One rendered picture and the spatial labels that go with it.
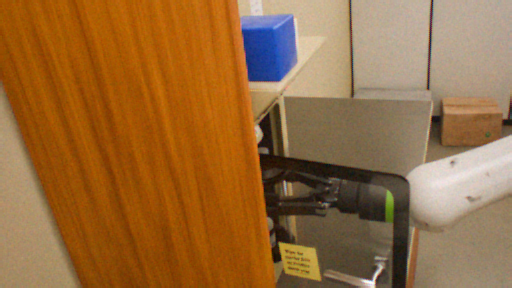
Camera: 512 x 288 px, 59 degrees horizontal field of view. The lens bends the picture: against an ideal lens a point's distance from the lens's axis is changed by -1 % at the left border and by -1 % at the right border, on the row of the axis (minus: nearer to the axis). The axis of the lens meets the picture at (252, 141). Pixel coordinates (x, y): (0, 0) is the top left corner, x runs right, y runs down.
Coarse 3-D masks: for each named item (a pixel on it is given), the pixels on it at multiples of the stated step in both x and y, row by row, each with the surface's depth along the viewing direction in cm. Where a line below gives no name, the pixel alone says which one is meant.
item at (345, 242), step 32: (288, 160) 76; (288, 192) 79; (320, 192) 75; (352, 192) 72; (384, 192) 69; (288, 224) 82; (320, 224) 78; (352, 224) 75; (384, 224) 72; (320, 256) 82; (352, 256) 78; (384, 256) 75
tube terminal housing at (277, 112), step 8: (240, 0) 83; (248, 0) 86; (264, 0) 93; (272, 0) 97; (240, 8) 83; (248, 8) 86; (264, 8) 94; (272, 8) 98; (240, 16) 83; (280, 96) 106; (272, 104) 102; (280, 104) 106; (272, 112) 110; (280, 112) 107; (272, 120) 110; (280, 120) 108; (272, 128) 110; (280, 128) 112; (272, 136) 111; (280, 136) 113; (280, 144) 114; (280, 152) 115
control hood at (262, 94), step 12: (312, 36) 98; (324, 36) 97; (300, 48) 91; (312, 48) 90; (300, 60) 84; (252, 84) 75; (264, 84) 74; (276, 84) 74; (288, 84) 76; (252, 96) 74; (264, 96) 73; (276, 96) 72; (252, 108) 75; (264, 108) 74
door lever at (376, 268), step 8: (376, 264) 76; (328, 272) 76; (336, 272) 76; (376, 272) 75; (384, 272) 76; (328, 280) 76; (336, 280) 75; (344, 280) 75; (352, 280) 74; (360, 280) 74; (368, 280) 74; (376, 280) 74
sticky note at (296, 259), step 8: (280, 248) 86; (288, 248) 85; (296, 248) 84; (304, 248) 83; (312, 248) 82; (288, 256) 86; (296, 256) 85; (304, 256) 84; (312, 256) 83; (288, 264) 87; (296, 264) 86; (304, 264) 85; (312, 264) 84; (288, 272) 88; (296, 272) 87; (304, 272) 86; (312, 272) 85; (320, 280) 85
